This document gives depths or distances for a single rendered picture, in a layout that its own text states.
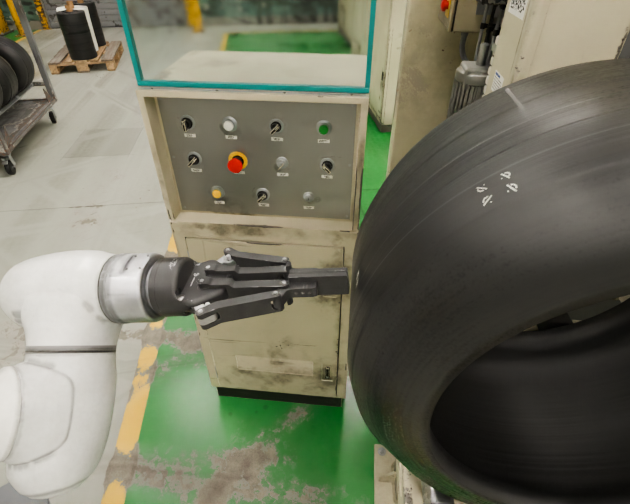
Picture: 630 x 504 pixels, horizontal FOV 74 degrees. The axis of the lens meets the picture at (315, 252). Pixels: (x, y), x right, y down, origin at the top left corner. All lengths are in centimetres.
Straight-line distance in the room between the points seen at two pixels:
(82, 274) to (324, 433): 137
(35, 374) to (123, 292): 13
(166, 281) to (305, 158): 68
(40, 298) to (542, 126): 57
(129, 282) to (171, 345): 161
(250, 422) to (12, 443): 133
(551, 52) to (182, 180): 93
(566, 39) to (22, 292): 76
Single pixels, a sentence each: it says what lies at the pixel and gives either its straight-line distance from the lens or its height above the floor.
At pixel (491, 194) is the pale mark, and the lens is 37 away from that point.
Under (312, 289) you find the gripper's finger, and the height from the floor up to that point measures 124.
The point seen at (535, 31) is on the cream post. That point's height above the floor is 146.
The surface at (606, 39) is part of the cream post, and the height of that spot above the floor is 146.
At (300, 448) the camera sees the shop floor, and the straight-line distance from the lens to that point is 176.
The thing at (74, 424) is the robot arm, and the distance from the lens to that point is 59.
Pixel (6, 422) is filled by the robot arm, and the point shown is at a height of 116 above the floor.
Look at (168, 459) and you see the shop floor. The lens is 183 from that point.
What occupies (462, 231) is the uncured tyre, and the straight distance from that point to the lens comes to 36.
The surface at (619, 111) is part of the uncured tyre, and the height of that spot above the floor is 146.
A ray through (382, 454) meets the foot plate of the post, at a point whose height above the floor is 2.
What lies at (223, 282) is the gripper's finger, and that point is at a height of 124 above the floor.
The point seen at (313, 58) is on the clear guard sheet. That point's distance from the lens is 102.
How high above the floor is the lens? 157
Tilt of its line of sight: 38 degrees down
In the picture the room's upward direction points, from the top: straight up
